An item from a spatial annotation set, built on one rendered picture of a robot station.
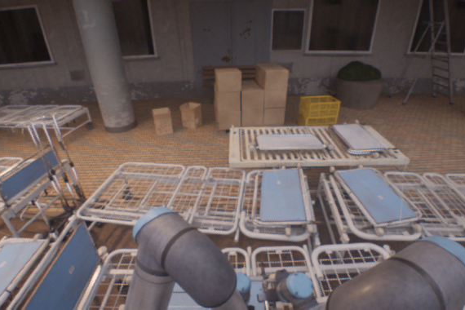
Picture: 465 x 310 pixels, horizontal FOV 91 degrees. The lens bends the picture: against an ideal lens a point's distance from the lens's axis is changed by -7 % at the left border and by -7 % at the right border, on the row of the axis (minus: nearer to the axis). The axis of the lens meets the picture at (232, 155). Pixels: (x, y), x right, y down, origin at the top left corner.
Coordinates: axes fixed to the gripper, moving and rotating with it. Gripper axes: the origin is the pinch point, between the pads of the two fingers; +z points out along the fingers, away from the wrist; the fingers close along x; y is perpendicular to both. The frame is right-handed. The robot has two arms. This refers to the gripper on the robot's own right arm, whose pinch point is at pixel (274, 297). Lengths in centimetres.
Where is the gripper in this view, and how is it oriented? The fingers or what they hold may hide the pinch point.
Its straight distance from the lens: 132.7
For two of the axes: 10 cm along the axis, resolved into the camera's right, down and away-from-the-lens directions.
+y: 1.1, 7.9, -6.0
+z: -1.5, 6.1, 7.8
